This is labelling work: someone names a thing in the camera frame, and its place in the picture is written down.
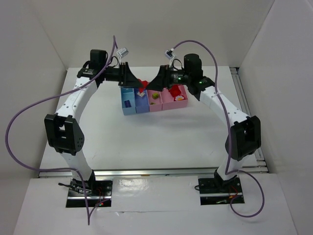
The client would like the yellow green lego block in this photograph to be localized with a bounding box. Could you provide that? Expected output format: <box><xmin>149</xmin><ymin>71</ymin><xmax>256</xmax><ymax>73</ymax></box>
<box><xmin>152</xmin><ymin>93</ymin><xmax>159</xmax><ymax>99</ymax></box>

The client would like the white lego brick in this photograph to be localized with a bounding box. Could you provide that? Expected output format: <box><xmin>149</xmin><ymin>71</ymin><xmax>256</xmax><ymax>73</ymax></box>
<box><xmin>137</xmin><ymin>92</ymin><xmax>145</xmax><ymax>97</ymax></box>

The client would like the red white lego piece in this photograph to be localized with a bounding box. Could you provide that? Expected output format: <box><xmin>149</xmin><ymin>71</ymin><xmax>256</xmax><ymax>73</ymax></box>
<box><xmin>174</xmin><ymin>95</ymin><xmax>185</xmax><ymax>101</ymax></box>

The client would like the blue lego brick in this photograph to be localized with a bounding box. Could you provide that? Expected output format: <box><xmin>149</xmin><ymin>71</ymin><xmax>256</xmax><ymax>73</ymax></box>
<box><xmin>124</xmin><ymin>100</ymin><xmax>132</xmax><ymax>108</ymax></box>

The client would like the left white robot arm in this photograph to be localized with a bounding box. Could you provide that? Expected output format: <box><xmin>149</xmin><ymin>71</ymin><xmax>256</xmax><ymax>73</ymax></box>
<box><xmin>44</xmin><ymin>49</ymin><xmax>142</xmax><ymax>190</ymax></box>

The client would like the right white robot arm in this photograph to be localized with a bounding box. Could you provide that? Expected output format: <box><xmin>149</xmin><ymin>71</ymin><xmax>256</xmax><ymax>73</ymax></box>
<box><xmin>146</xmin><ymin>53</ymin><xmax>261</xmax><ymax>189</ymax></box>

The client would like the light blue bin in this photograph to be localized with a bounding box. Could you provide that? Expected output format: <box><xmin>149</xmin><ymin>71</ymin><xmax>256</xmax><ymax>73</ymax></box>
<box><xmin>120</xmin><ymin>87</ymin><xmax>136</xmax><ymax>116</ymax></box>

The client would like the small pink bin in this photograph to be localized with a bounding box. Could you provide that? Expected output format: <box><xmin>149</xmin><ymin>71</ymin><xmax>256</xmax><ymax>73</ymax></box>
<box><xmin>147</xmin><ymin>90</ymin><xmax>163</xmax><ymax>112</ymax></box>

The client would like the large pink bin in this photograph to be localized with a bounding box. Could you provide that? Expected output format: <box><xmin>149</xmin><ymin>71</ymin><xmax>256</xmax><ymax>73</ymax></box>
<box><xmin>161</xmin><ymin>85</ymin><xmax>188</xmax><ymax>110</ymax></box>

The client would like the dark blue bin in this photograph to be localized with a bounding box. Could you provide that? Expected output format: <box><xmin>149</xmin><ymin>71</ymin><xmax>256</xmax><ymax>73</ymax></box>
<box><xmin>134</xmin><ymin>88</ymin><xmax>149</xmax><ymax>114</ymax></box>

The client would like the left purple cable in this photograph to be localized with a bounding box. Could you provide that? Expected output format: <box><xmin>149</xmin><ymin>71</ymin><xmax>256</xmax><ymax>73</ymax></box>
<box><xmin>4</xmin><ymin>35</ymin><xmax>120</xmax><ymax>226</ymax></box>

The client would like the purple cable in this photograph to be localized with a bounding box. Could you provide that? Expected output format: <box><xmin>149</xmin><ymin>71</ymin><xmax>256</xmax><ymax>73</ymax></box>
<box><xmin>4</xmin><ymin>35</ymin><xmax>120</xmax><ymax>226</ymax></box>
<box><xmin>171</xmin><ymin>40</ymin><xmax>266</xmax><ymax>218</ymax></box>

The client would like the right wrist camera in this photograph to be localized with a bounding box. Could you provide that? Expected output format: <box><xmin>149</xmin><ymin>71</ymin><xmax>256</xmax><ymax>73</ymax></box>
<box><xmin>164</xmin><ymin>48</ymin><xmax>176</xmax><ymax>60</ymax></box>

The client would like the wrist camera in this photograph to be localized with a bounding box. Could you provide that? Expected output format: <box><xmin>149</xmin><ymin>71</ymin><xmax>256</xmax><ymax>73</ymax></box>
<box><xmin>116</xmin><ymin>47</ymin><xmax>129</xmax><ymax>59</ymax></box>
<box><xmin>164</xmin><ymin>48</ymin><xmax>176</xmax><ymax>60</ymax></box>

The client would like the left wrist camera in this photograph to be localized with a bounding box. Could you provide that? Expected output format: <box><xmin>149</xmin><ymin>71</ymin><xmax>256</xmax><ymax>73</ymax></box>
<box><xmin>116</xmin><ymin>47</ymin><xmax>129</xmax><ymax>59</ymax></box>

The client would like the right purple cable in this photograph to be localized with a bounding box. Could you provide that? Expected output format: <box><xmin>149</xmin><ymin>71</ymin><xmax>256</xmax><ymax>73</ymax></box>
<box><xmin>171</xmin><ymin>40</ymin><xmax>266</xmax><ymax>218</ymax></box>

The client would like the aluminium front rail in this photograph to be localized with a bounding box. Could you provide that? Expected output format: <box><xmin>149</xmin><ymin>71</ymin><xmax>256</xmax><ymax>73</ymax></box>
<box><xmin>39</xmin><ymin>166</ymin><xmax>221</xmax><ymax>178</ymax></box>

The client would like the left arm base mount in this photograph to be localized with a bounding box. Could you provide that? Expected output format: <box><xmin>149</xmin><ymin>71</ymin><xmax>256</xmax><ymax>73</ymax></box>
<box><xmin>58</xmin><ymin>180</ymin><xmax>113</xmax><ymax>208</ymax></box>

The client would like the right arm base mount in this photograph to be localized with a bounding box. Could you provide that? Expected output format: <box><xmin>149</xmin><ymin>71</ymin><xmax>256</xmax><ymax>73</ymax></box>
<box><xmin>194</xmin><ymin>177</ymin><xmax>245</xmax><ymax>206</ymax></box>

